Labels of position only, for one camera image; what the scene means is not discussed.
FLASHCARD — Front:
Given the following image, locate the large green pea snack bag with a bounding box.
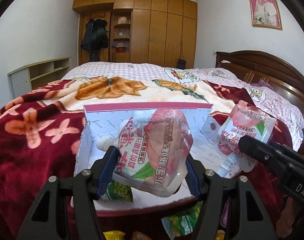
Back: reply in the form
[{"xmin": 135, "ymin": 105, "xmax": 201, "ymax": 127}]
[{"xmin": 106, "ymin": 180, "xmax": 133, "ymax": 202}]

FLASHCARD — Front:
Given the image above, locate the small green pea snack packet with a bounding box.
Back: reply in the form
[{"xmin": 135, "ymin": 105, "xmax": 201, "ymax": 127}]
[{"xmin": 161, "ymin": 202, "xmax": 203, "ymax": 239}]

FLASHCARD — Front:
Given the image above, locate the yellow pastry packet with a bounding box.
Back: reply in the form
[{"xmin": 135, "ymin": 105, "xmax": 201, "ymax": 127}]
[{"xmin": 103, "ymin": 230, "xmax": 125, "ymax": 240}]

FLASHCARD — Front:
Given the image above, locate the pink peach jelly pouch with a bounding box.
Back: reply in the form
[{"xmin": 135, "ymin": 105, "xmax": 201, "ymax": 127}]
[{"xmin": 96, "ymin": 108, "xmax": 193, "ymax": 198}]

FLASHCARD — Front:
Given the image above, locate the orange jelly cup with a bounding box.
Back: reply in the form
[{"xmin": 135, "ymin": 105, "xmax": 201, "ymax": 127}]
[{"xmin": 131, "ymin": 231, "xmax": 151, "ymax": 240}]

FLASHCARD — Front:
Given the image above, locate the person's right hand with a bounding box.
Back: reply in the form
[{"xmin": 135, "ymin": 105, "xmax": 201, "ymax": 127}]
[{"xmin": 276, "ymin": 197, "xmax": 304, "ymax": 239}]

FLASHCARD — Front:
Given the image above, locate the pink cardboard box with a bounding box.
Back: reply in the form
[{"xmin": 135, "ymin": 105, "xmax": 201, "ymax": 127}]
[{"xmin": 75, "ymin": 102, "xmax": 239, "ymax": 216}]

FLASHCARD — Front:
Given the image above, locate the red floral fleece blanket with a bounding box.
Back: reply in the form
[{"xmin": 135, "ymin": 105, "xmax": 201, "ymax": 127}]
[{"xmin": 0, "ymin": 76, "xmax": 293, "ymax": 240}]

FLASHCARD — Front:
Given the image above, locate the wooden headboard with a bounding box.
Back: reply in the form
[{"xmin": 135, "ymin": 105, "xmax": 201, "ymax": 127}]
[{"xmin": 215, "ymin": 50, "xmax": 304, "ymax": 117}]

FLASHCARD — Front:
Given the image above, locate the white low shelf unit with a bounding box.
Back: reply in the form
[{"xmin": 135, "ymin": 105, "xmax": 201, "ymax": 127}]
[{"xmin": 8, "ymin": 57, "xmax": 70, "ymax": 97}]

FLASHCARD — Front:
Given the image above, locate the black bag by wardrobe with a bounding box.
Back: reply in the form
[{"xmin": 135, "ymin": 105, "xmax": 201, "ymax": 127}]
[{"xmin": 176, "ymin": 59, "xmax": 186, "ymax": 69}]

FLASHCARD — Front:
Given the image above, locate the dark hanging coat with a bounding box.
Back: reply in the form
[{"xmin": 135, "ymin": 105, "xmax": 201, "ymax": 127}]
[{"xmin": 80, "ymin": 19, "xmax": 109, "ymax": 62}]

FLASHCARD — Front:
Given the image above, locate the framed wedding photo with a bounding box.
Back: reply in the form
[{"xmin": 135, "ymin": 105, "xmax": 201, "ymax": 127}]
[{"xmin": 249, "ymin": 0, "xmax": 282, "ymax": 30}]

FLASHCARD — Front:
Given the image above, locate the wooden wardrobe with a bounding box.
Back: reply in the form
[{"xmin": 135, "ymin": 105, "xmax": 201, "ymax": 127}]
[{"xmin": 72, "ymin": 0, "xmax": 197, "ymax": 69}]

